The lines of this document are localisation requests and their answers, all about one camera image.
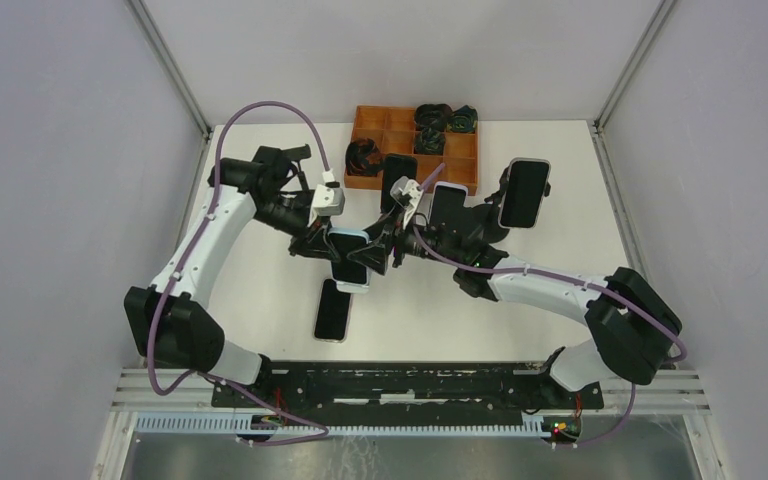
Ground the black green coiled strap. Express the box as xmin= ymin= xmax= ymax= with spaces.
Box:
xmin=448 ymin=105 xmax=479 ymax=134

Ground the blue toothed cable duct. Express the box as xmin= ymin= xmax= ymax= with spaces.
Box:
xmin=135 ymin=412 xmax=551 ymax=439

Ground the phone with pale case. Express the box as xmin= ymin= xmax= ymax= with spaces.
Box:
xmin=498 ymin=158 xmax=551 ymax=229

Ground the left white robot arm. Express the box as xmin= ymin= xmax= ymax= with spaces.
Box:
xmin=124 ymin=145 xmax=344 ymax=408

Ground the orange compartment tray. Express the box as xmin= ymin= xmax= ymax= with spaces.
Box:
xmin=343 ymin=104 xmax=479 ymax=195

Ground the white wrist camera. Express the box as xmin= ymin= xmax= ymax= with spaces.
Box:
xmin=310 ymin=170 xmax=345 ymax=219
xmin=389 ymin=176 xmax=425 ymax=228

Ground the black phone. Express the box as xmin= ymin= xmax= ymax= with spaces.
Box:
xmin=379 ymin=154 xmax=418 ymax=214

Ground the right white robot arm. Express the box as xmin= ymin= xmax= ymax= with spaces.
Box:
xmin=346 ymin=215 xmax=688 ymax=408

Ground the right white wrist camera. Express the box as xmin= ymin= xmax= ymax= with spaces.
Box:
xmin=389 ymin=176 xmax=425 ymax=228

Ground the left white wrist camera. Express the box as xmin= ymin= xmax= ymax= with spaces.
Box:
xmin=310 ymin=170 xmax=345 ymax=219

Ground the phone with blue case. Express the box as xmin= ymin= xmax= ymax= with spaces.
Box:
xmin=327 ymin=228 xmax=370 ymax=294

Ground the black coiled strap top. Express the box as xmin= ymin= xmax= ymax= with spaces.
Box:
xmin=414 ymin=103 xmax=453 ymax=132

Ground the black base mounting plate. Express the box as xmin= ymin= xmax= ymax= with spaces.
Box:
xmin=210 ymin=359 xmax=605 ymax=427

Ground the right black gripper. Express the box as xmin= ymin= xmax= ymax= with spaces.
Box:
xmin=348 ymin=201 xmax=463 ymax=275

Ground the black phone stand right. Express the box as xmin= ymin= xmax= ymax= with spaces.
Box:
xmin=466 ymin=167 xmax=510 ymax=244

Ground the phone with white case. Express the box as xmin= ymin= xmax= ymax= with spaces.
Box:
xmin=428 ymin=181 xmax=469 ymax=231

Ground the phone with clear case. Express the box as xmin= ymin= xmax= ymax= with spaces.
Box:
xmin=313 ymin=279 xmax=352 ymax=342

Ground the black coiled strap front left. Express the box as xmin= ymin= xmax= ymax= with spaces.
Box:
xmin=346 ymin=138 xmax=385 ymax=179

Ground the black coiled strap middle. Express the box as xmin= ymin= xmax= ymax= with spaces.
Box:
xmin=418 ymin=128 xmax=449 ymax=156

